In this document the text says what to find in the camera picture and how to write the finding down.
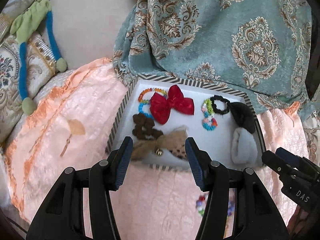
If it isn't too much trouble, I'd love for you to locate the rainbow bead bracelet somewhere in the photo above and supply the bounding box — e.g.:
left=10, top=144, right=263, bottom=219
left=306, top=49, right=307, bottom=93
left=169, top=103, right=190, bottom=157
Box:
left=137, top=87, right=168, bottom=104

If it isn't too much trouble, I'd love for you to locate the black scrunchie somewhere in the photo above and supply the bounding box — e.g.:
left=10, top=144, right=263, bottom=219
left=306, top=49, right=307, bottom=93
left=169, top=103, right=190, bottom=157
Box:
left=210, top=95, right=230, bottom=115

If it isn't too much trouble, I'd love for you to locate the brown scrunchie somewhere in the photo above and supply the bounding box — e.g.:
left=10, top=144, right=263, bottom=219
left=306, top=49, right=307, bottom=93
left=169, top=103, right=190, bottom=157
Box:
left=132, top=113, right=163, bottom=140

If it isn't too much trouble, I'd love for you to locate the floral embroidered cushion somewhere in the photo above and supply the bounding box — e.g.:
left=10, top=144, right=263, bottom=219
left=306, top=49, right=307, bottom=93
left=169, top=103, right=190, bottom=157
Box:
left=0, top=33, right=60, bottom=143

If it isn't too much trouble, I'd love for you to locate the black fabric bow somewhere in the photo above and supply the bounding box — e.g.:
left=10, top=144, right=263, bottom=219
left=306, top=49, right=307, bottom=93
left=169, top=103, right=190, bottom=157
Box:
left=228, top=102, right=255, bottom=134

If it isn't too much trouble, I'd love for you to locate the teal damask blanket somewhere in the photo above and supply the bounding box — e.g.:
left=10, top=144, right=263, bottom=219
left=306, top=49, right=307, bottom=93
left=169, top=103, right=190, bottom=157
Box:
left=113, top=0, right=319, bottom=118

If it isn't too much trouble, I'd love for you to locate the colourful flower bead bracelet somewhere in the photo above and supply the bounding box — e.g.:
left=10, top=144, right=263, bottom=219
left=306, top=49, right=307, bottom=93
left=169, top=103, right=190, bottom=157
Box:
left=201, top=98, right=219, bottom=132

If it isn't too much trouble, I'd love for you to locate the right hand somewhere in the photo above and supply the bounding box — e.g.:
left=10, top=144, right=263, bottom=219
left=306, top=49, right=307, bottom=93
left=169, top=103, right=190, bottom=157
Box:
left=287, top=205, right=320, bottom=240

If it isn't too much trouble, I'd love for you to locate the striped jewelry box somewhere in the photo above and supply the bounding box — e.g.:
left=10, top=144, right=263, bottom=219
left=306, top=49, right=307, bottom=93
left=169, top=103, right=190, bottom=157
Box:
left=105, top=74, right=253, bottom=170

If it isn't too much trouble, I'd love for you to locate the red bow hair clip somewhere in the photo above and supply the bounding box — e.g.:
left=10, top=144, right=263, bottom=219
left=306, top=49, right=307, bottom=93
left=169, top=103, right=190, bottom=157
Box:
left=150, top=85, right=195, bottom=125

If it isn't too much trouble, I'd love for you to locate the leopard print bow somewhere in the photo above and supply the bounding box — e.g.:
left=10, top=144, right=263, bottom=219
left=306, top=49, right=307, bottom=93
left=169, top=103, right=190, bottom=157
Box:
left=168, top=143, right=188, bottom=161

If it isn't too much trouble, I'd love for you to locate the multicolour bead bracelet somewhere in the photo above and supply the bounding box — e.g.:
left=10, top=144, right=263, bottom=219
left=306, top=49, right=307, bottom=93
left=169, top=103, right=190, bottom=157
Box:
left=195, top=193, right=209, bottom=217

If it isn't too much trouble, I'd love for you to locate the blue bead bracelet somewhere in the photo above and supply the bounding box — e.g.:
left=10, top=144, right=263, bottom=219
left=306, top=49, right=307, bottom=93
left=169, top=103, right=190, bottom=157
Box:
left=138, top=102, right=156, bottom=119

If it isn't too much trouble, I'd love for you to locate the green and blue plush toy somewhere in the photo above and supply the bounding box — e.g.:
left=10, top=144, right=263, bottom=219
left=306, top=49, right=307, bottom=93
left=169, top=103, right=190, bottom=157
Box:
left=10, top=0, right=67, bottom=115

